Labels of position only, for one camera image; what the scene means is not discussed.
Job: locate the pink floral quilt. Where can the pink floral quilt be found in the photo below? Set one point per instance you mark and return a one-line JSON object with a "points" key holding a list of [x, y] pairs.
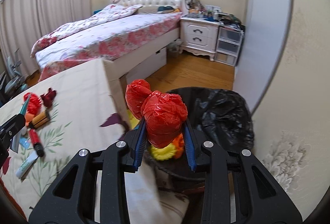
{"points": [[109, 13]]}

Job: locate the floral cream tablecloth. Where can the floral cream tablecloth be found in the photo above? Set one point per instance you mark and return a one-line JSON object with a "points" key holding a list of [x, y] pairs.
{"points": [[87, 95]]}

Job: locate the yellow bottle black cap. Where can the yellow bottle black cap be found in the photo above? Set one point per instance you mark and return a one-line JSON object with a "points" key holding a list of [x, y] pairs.
{"points": [[39, 120]]}

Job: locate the red plastic bag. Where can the red plastic bag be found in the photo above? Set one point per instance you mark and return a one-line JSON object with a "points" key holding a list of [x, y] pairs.
{"points": [[142, 101]]}

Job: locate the white nightstand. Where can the white nightstand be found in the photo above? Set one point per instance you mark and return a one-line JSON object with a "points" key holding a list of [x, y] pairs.
{"points": [[199, 36]]}

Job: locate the grey desk chair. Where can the grey desk chair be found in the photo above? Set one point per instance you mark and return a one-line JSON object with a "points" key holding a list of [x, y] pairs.
{"points": [[12, 80]]}

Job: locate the black trash bin with liner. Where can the black trash bin with liner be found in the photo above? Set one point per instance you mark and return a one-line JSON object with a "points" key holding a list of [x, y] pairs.
{"points": [[222, 115]]}

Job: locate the red foam net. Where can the red foam net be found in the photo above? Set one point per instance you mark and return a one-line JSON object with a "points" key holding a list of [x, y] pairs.
{"points": [[34, 104]]}

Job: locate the white tufted bed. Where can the white tufted bed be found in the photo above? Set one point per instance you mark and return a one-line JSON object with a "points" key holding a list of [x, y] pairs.
{"points": [[127, 41]]}

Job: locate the white green tube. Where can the white green tube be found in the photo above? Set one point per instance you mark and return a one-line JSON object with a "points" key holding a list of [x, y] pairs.
{"points": [[27, 163]]}

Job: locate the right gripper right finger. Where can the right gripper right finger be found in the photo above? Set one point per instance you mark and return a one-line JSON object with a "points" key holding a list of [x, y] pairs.
{"points": [[194, 140]]}

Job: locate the white storage box under bed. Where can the white storage box under bed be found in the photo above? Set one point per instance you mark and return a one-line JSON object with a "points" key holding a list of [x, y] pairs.
{"points": [[147, 67]]}

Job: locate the nightstand clutter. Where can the nightstand clutter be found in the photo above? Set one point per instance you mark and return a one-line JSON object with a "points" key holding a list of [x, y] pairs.
{"points": [[213, 14]]}

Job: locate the orange paper piece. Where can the orange paper piece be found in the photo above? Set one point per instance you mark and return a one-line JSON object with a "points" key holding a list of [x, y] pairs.
{"points": [[29, 117]]}

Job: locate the red bottle black cap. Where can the red bottle black cap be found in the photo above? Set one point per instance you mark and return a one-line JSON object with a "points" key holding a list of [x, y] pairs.
{"points": [[36, 143]]}

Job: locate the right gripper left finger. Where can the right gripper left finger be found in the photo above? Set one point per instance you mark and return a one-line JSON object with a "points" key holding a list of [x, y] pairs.
{"points": [[136, 141]]}

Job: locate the plastic drawer unit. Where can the plastic drawer unit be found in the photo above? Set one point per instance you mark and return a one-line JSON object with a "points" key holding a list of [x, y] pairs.
{"points": [[229, 44]]}

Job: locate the beige curtain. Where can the beige curtain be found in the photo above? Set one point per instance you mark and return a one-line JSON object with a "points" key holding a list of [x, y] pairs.
{"points": [[23, 22]]}

